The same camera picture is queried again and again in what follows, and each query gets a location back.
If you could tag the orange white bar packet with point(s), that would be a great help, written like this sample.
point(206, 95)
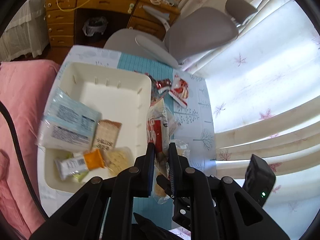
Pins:
point(95, 158)

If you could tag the grey office chair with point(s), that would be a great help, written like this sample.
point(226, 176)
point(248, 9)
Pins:
point(200, 30)

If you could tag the red white snack packet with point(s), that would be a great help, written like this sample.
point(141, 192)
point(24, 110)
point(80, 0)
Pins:
point(180, 90)

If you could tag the dark cloth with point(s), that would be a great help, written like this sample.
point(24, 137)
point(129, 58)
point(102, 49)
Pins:
point(150, 230)

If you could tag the wooden desk with drawers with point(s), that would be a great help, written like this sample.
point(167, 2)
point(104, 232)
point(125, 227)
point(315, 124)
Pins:
point(62, 17)

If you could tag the white plastic bin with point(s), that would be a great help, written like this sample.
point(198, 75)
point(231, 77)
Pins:
point(112, 97)

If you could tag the waste bin with bag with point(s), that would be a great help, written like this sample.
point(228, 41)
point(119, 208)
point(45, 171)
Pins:
point(95, 27)

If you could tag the clear packet red label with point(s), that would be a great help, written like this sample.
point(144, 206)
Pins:
point(160, 120)

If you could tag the pink crumpled cloth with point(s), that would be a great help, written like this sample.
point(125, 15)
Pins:
point(3, 165)

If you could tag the clear plastic snack packet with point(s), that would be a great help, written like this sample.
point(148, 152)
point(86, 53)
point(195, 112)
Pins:
point(173, 123)

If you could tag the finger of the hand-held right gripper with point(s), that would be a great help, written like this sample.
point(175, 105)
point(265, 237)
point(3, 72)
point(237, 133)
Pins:
point(163, 183)

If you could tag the large light blue cracker packet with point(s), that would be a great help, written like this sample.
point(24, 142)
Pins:
point(67, 120)

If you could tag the clear biscuit packet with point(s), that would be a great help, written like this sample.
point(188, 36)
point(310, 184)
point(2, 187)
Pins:
point(117, 158)
point(182, 147)

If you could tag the white lace furniture cover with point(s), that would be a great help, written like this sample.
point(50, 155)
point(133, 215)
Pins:
point(20, 42)

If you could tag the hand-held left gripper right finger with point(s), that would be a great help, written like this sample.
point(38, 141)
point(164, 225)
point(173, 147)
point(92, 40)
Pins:
point(173, 170)

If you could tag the green snack packet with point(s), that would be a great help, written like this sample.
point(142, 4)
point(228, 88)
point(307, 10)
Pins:
point(78, 177)

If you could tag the brown cracker packet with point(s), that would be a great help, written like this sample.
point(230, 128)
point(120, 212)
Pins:
point(107, 132)

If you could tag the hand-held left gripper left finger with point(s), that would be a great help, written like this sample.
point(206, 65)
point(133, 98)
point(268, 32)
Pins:
point(150, 170)

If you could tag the white floral curtain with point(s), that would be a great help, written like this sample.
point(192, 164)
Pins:
point(262, 80)

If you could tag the brown cake packet red print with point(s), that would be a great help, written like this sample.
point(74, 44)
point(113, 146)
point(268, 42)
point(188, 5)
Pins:
point(153, 90)

